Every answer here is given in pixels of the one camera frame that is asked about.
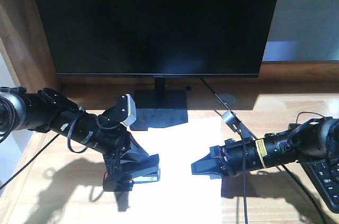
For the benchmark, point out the black keyboard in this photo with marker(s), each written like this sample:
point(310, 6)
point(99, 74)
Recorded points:
point(325, 181)

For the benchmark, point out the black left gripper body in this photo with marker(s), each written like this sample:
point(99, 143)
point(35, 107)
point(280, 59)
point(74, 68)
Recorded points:
point(83, 131)

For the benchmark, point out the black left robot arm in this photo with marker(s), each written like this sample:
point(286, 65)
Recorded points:
point(48, 110)

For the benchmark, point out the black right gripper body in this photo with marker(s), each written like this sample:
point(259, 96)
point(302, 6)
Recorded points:
point(229, 157)

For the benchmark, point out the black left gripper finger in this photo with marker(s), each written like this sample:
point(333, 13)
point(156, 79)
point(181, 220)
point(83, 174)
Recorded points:
point(114, 179)
point(135, 160)

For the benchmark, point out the white paper sheet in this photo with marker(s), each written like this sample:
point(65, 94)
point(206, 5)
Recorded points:
point(179, 196)

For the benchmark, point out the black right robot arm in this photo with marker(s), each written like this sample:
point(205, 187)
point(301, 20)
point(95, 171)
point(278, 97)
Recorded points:
point(314, 140)

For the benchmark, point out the right gripper black finger with white pad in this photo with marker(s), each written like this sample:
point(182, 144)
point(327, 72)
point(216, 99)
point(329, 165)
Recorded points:
point(209, 166)

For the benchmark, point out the grey desk cable grommet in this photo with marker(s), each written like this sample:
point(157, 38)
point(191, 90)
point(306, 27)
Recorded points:
point(226, 98)

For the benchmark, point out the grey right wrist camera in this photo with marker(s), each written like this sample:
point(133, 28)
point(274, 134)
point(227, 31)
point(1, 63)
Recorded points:
point(236, 125)

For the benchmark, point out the black stapler with orange button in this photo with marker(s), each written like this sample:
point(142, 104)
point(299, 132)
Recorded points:
point(144, 178)

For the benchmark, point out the black computer monitor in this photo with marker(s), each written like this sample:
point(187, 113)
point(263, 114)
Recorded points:
point(159, 39)

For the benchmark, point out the wooden desk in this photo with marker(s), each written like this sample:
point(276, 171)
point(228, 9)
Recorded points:
point(63, 187)

